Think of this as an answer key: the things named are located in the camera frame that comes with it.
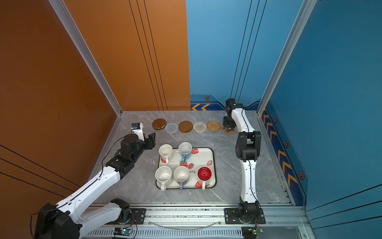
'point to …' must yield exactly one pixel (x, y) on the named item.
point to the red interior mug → (204, 174)
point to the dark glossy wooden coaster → (159, 124)
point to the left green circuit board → (124, 231)
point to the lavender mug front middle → (181, 174)
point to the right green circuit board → (249, 232)
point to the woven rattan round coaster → (213, 126)
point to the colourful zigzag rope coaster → (199, 127)
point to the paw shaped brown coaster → (228, 131)
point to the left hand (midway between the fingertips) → (150, 132)
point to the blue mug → (185, 149)
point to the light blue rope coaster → (171, 128)
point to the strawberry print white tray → (200, 157)
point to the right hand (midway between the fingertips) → (229, 125)
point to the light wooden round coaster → (185, 126)
